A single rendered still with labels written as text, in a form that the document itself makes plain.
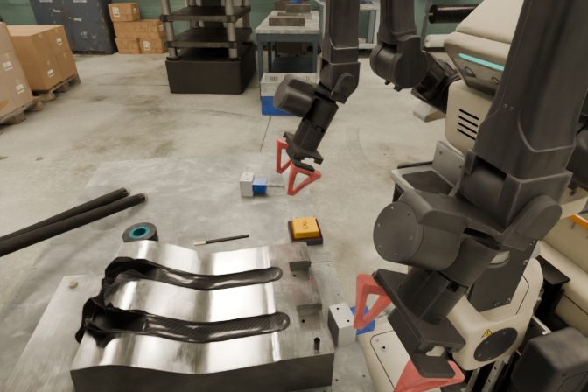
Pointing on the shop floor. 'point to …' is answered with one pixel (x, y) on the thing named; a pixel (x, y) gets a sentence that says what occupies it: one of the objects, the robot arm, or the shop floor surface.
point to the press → (225, 76)
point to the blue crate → (270, 107)
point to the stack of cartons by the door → (136, 31)
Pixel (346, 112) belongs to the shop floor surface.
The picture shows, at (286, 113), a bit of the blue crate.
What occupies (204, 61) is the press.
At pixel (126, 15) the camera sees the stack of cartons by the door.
